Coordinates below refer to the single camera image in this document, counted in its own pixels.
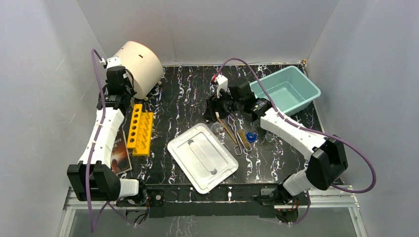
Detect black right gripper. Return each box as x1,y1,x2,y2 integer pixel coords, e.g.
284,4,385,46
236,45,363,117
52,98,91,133
201,87,243,124

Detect tan rubber tube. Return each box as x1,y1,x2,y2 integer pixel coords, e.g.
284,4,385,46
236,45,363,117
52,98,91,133
215,112,238,145

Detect clear cylinder blue base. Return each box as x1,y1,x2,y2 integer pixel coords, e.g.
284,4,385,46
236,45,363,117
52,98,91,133
246,132,257,143

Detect clear glass beaker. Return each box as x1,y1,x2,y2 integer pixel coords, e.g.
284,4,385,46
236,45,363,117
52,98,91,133
264,131,277,144

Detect teal plastic bin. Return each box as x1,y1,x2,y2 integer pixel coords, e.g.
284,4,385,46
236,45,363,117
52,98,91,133
260,66,321,116

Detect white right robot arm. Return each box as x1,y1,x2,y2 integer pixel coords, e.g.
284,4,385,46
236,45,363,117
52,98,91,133
203,77,348,205

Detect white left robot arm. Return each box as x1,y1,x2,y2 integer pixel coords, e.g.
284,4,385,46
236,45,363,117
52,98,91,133
67,66,148,205

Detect cream cylindrical drum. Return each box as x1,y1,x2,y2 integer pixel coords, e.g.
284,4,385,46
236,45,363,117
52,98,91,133
114,41,164,100

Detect wooden test tube clamp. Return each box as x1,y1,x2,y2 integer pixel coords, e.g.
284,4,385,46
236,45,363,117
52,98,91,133
238,129,251,153

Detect white bin lid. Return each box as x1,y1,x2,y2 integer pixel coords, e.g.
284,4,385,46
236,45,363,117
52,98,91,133
167,123,239,194

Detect yellow test tube rack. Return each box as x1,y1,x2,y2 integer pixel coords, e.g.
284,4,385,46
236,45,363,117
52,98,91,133
126,104,154,157

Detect dark book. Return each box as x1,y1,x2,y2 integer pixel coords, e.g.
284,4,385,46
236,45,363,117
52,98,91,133
110,130,132,175

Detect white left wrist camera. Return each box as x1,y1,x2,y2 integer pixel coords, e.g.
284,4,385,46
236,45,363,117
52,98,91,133
100,56,123,69

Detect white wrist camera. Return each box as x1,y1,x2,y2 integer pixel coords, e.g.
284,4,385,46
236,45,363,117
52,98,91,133
100,56,123,69
211,75,228,98

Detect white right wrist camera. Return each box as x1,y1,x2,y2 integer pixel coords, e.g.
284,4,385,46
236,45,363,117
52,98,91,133
211,75,228,98

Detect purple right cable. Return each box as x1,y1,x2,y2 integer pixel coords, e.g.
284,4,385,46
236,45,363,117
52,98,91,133
216,58,377,194

